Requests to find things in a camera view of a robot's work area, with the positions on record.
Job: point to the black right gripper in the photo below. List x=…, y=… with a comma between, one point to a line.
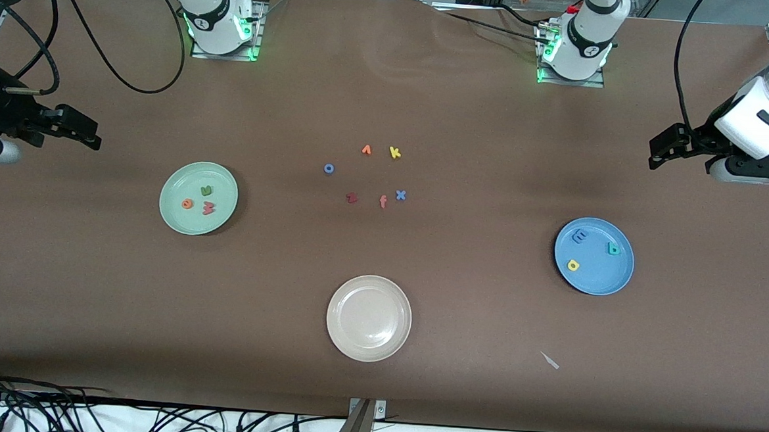
x=3, y=114

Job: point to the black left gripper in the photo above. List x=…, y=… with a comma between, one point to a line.
x=706, y=136

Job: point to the teal foam letter b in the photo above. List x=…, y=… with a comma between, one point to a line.
x=613, y=250

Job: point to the orange foam letter e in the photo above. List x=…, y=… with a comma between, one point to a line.
x=187, y=204

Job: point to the blue foam letter m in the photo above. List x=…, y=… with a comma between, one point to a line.
x=579, y=237

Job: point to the green foam letter u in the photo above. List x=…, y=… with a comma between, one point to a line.
x=207, y=191

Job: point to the pink foam letter w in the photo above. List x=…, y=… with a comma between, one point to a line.
x=208, y=209

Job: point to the yellow foam letter d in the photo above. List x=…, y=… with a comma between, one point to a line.
x=570, y=265

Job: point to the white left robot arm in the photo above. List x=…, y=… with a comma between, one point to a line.
x=588, y=36

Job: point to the mint green plate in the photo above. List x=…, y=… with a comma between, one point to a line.
x=197, y=219

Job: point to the blue plate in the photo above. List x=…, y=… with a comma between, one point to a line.
x=599, y=273

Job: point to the small white paper scrap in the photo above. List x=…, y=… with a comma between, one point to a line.
x=550, y=360

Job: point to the dark red foam letter z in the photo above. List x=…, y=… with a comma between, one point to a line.
x=352, y=198

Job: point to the blue foam letter x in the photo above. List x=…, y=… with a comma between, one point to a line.
x=401, y=194

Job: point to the yellow foam letter k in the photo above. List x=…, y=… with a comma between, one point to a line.
x=394, y=152

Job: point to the brown table covering sheet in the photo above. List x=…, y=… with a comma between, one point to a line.
x=392, y=78

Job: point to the red foam letter f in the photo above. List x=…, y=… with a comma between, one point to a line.
x=382, y=202

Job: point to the beige plate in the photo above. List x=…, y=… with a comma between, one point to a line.
x=369, y=318

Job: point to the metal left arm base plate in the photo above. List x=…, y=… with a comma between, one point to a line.
x=569, y=82

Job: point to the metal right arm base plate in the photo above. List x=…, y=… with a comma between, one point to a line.
x=225, y=55

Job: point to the silver table edge bracket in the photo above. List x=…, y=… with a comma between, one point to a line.
x=380, y=408

